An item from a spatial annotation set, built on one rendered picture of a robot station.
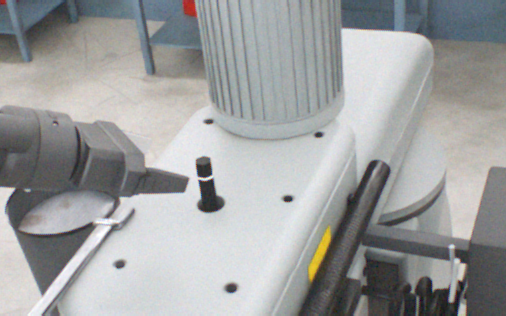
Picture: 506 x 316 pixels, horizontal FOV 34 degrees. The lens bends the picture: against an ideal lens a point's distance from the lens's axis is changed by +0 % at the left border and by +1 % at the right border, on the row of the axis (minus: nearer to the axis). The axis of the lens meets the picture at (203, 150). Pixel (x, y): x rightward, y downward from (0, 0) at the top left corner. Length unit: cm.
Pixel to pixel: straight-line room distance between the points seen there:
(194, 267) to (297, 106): 30
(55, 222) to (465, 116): 242
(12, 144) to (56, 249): 243
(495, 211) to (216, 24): 50
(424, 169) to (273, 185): 63
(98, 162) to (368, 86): 75
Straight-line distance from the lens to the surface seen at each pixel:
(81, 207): 349
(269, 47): 107
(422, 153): 169
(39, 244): 326
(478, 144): 453
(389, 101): 150
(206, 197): 102
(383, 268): 152
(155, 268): 96
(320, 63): 112
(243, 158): 111
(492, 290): 127
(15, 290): 398
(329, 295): 102
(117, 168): 90
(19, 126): 82
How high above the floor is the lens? 251
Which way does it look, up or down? 33 degrees down
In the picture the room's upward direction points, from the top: 9 degrees counter-clockwise
